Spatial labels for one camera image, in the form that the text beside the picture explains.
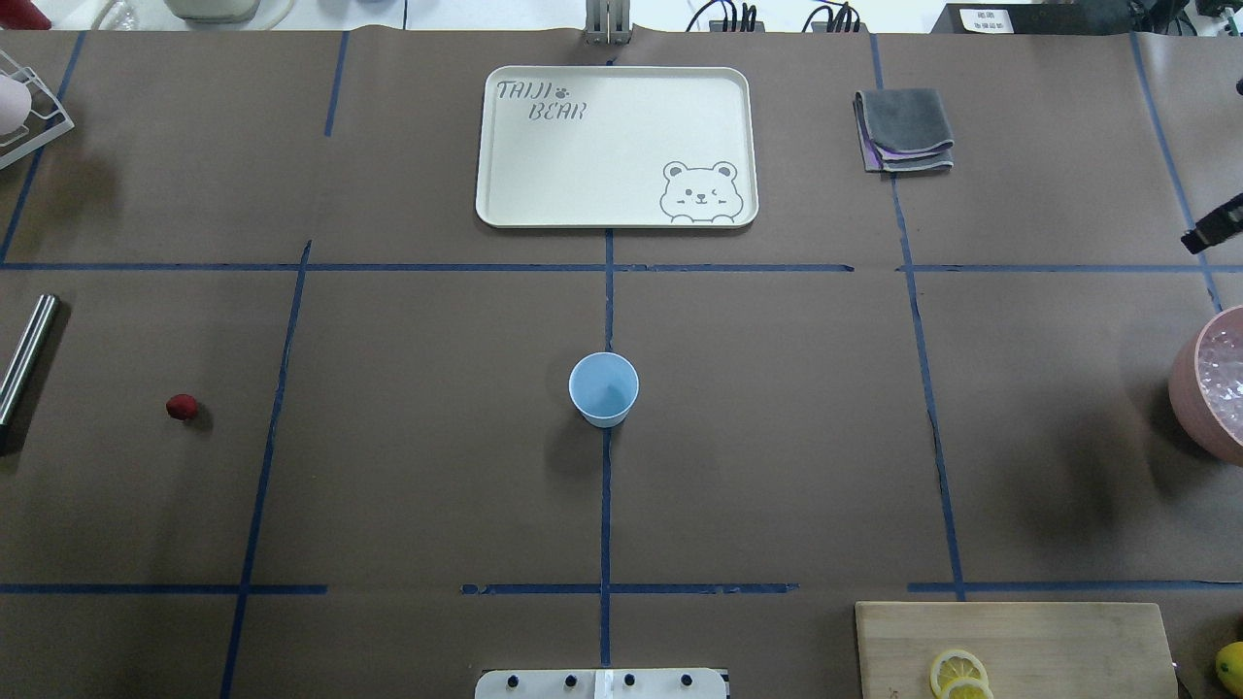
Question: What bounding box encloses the pink bowl of ice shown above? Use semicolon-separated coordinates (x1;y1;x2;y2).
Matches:
1168;306;1242;466

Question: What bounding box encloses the light blue plastic cup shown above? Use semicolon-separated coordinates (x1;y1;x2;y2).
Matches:
568;352;640;429

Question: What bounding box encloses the white cup rack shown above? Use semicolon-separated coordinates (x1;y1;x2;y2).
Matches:
1;51;76;170

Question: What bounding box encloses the pink cup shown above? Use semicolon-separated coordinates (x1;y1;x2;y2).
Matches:
0;73;32;136

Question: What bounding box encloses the grey folded cloth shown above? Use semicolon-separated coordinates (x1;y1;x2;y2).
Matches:
853;88;955;174

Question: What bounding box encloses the yellow lemon top left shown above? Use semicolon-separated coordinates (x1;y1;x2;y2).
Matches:
1214;641;1243;698

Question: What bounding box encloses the wooden cutting board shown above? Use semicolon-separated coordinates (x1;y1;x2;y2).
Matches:
854;601;1178;698

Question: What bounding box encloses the lemon slices row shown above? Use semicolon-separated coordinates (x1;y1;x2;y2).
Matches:
929;648;994;698

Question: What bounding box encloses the cream bear serving tray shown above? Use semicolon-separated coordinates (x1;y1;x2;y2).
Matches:
475;65;759;229

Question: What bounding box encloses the red strawberry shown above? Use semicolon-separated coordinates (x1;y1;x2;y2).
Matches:
165;393;200;423

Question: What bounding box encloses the steel muddler with black cap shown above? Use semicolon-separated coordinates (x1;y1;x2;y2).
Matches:
1;294;58;450

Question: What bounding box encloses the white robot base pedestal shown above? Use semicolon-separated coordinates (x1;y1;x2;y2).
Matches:
474;667;731;698

